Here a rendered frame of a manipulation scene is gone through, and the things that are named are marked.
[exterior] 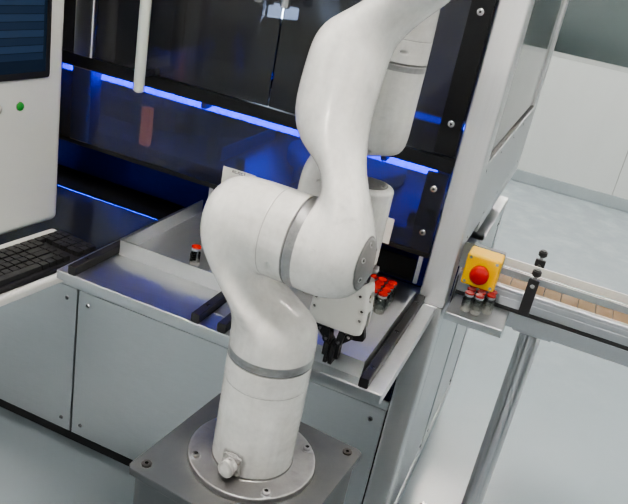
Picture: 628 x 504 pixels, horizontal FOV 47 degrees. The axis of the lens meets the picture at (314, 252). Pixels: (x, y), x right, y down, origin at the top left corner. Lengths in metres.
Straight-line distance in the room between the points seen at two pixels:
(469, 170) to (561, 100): 4.63
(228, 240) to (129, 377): 1.25
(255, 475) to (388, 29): 0.62
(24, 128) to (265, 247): 1.02
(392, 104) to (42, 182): 1.05
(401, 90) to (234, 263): 0.36
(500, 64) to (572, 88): 4.64
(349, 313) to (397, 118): 0.34
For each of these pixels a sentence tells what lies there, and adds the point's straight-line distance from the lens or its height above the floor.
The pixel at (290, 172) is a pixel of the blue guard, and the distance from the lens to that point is 1.66.
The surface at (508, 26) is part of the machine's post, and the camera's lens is 1.48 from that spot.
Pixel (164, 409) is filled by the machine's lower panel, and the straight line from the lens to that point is 2.11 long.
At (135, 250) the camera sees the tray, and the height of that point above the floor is 0.90.
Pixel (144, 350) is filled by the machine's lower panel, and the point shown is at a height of 0.47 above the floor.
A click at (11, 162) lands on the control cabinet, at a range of 1.82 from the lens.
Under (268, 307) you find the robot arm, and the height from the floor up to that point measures 1.13.
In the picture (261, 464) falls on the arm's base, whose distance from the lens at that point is 1.07.
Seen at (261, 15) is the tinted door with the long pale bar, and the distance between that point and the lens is 1.65.
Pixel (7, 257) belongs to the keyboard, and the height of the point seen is 0.83.
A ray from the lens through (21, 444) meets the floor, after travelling 2.49.
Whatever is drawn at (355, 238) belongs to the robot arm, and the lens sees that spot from 0.87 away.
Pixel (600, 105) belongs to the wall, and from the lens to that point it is 6.13.
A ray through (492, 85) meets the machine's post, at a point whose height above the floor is 1.37.
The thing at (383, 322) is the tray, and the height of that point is 0.88.
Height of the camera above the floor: 1.59
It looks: 24 degrees down
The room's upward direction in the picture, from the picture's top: 11 degrees clockwise
